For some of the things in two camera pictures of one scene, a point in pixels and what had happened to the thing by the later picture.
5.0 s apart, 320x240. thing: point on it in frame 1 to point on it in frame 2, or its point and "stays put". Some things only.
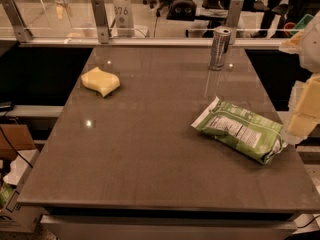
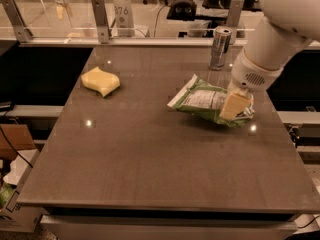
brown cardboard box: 19,136 stays put
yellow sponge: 101,80 stays put
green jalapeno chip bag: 243,131 to 203,99
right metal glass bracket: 234,18 stays put
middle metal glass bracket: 100,13 stays put
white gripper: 312,49 to 248,74
